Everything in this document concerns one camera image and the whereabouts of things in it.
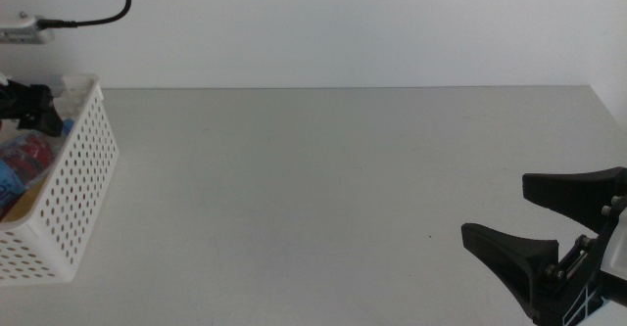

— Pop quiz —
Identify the clear water bottle blue cap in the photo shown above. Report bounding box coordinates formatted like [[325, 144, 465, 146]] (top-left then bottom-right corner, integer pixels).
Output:
[[0, 117, 75, 219]]

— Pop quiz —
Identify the white perforated plastic basket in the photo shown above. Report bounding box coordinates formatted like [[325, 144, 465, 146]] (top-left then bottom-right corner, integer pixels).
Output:
[[0, 73, 121, 288]]

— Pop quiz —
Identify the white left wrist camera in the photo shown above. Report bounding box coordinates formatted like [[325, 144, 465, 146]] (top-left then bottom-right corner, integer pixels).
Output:
[[0, 11, 56, 46]]

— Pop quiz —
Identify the black left camera cable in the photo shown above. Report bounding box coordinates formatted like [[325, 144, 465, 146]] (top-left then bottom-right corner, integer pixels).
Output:
[[36, 0, 132, 29]]

